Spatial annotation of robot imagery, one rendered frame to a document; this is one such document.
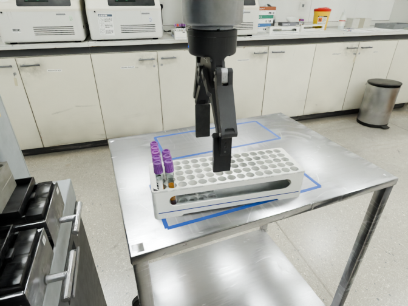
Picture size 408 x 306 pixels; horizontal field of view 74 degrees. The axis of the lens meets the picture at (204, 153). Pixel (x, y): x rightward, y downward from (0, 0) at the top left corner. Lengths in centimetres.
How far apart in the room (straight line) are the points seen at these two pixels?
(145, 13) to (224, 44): 198
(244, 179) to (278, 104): 247
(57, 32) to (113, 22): 41
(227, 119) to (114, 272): 124
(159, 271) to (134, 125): 165
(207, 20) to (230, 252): 94
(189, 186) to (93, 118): 209
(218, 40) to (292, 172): 28
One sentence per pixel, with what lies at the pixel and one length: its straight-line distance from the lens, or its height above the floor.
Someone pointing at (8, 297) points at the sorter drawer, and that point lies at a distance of 51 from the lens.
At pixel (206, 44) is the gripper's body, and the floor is 111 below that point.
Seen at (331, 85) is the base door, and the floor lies 38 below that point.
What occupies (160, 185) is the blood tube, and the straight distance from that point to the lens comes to 48.
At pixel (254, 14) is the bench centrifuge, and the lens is 264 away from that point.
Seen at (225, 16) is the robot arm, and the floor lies 115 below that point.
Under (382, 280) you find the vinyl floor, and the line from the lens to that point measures 167.
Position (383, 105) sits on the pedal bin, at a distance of 332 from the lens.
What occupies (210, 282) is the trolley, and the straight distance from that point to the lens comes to 109.
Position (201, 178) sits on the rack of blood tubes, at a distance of 52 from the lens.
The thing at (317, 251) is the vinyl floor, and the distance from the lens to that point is 166.
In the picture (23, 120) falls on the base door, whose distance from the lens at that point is 262.
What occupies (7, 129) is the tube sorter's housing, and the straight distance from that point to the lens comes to 77.
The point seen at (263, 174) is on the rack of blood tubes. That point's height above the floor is 88.
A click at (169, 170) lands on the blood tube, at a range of 46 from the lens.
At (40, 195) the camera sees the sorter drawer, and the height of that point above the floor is 82.
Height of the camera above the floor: 117
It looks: 29 degrees down
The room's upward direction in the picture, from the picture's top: straight up
